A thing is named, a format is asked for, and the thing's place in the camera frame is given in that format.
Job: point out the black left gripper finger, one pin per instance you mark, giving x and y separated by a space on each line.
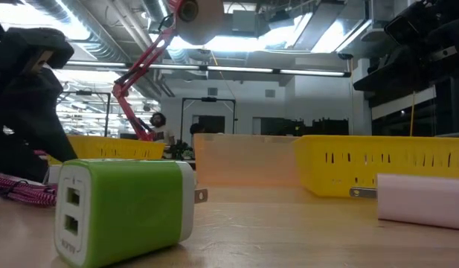
28 145

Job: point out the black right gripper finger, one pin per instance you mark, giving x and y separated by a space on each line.
396 70

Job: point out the white product box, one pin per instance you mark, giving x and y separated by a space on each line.
54 174

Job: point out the yellow slotted plastic basket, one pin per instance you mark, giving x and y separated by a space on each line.
114 149
381 164

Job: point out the green white USB wall charger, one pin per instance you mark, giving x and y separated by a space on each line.
132 212

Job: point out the pink USB wall charger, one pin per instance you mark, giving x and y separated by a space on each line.
422 201

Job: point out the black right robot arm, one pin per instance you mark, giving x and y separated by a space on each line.
452 108

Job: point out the orange translucent plastic bin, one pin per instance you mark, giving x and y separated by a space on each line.
244 160

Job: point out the person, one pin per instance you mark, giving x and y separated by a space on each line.
195 128
160 126

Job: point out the long LED light bar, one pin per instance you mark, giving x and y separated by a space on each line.
233 69

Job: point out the red desk lamp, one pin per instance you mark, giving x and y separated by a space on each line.
203 26

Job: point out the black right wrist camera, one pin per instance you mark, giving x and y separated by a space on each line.
407 22

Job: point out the black metal rig frame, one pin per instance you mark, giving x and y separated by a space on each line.
208 99
84 92

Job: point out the grey wall vent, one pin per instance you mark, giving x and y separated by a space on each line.
270 93
212 92

